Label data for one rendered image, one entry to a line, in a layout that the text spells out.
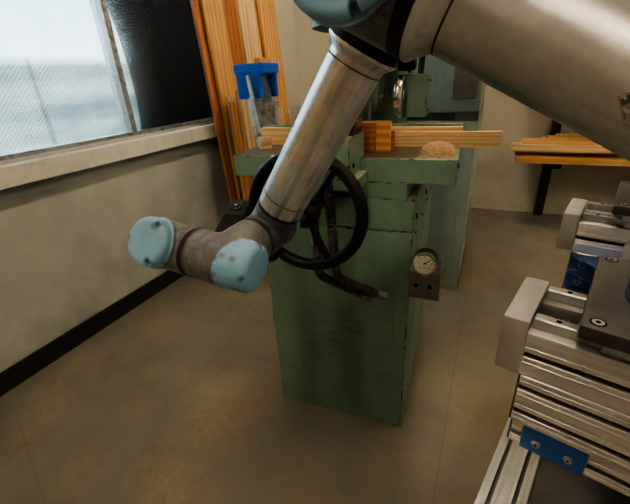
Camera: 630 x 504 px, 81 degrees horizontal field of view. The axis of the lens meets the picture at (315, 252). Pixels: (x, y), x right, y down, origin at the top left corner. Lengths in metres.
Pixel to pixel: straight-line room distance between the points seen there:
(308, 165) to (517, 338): 0.38
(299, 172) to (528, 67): 0.32
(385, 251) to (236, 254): 0.59
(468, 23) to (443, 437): 1.26
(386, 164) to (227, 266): 0.56
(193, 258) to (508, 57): 0.42
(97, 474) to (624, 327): 1.41
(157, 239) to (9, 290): 1.39
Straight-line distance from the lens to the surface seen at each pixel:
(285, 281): 1.18
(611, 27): 0.34
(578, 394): 0.64
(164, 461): 1.45
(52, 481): 1.58
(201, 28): 2.48
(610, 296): 0.60
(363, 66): 0.50
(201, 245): 0.54
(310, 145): 0.53
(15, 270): 1.90
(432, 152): 0.95
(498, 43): 0.34
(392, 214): 0.98
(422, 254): 0.94
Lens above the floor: 1.09
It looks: 25 degrees down
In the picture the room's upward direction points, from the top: 3 degrees counter-clockwise
